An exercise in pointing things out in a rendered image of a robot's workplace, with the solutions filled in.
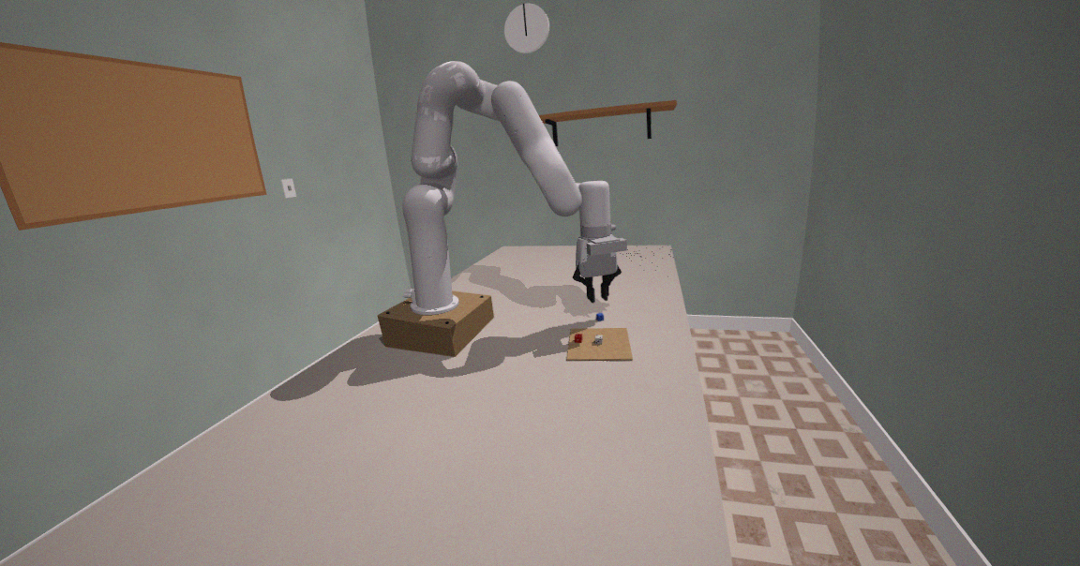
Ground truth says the tan square mat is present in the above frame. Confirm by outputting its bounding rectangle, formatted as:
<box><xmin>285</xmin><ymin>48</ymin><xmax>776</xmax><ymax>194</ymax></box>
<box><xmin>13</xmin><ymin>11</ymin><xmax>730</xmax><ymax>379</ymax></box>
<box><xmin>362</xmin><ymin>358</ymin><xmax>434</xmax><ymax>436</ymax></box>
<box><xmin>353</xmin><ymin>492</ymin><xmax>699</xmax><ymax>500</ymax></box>
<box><xmin>567</xmin><ymin>328</ymin><xmax>633</xmax><ymax>361</ymax></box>

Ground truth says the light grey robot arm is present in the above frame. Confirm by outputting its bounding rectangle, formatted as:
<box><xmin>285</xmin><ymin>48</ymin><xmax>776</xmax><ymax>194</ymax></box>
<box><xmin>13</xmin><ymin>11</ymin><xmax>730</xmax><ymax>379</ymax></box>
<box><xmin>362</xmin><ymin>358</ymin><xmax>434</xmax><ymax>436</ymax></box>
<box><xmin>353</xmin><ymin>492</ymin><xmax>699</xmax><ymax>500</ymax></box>
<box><xmin>402</xmin><ymin>60</ymin><xmax>627</xmax><ymax>315</ymax></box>

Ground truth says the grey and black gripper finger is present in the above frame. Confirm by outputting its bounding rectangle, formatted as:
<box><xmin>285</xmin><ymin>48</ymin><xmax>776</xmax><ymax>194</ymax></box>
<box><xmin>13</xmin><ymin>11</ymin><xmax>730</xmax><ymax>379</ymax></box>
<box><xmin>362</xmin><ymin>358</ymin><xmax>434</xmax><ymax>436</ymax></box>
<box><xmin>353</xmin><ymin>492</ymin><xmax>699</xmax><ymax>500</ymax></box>
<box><xmin>600</xmin><ymin>266</ymin><xmax>622</xmax><ymax>301</ymax></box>
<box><xmin>573</xmin><ymin>265</ymin><xmax>595</xmax><ymax>304</ymax></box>

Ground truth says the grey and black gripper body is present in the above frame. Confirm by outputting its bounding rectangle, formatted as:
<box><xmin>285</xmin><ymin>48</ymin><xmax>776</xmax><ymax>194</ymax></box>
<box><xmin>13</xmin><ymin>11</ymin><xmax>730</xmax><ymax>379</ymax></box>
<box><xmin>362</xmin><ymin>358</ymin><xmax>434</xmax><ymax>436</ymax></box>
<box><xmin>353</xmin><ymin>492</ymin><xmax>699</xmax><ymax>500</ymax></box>
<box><xmin>576</xmin><ymin>235</ymin><xmax>618</xmax><ymax>277</ymax></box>

